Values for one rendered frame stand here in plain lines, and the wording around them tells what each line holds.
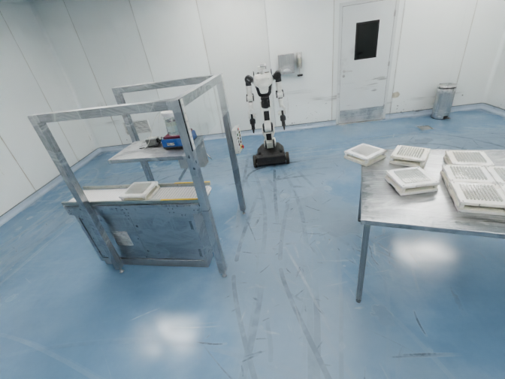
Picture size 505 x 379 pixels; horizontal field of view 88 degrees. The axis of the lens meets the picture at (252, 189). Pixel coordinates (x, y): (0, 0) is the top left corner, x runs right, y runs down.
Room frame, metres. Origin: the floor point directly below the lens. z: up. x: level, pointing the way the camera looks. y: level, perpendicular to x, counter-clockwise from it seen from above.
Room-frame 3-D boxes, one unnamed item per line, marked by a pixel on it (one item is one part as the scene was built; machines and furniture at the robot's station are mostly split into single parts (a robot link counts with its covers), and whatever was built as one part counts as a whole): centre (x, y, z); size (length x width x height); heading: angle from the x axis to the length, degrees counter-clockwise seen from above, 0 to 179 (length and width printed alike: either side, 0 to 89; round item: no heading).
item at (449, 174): (1.46, -1.45, 0.89); 0.25 x 0.24 x 0.02; 155
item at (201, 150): (2.05, 0.45, 1.11); 0.22 x 0.11 x 0.20; 76
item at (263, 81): (4.16, -0.41, 1.23); 0.34 x 0.30 x 0.36; 83
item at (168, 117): (1.96, 0.49, 1.43); 0.15 x 0.15 x 0.19
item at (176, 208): (2.07, 1.04, 0.75); 1.30 x 0.29 x 0.10; 76
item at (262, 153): (4.14, -0.41, 0.19); 0.64 x 0.52 x 0.33; 173
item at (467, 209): (1.24, -1.35, 0.84); 0.24 x 0.24 x 0.02; 65
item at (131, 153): (1.96, 0.68, 1.22); 0.62 x 0.38 x 0.04; 76
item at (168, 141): (1.97, 0.49, 1.29); 0.21 x 0.20 x 0.09; 166
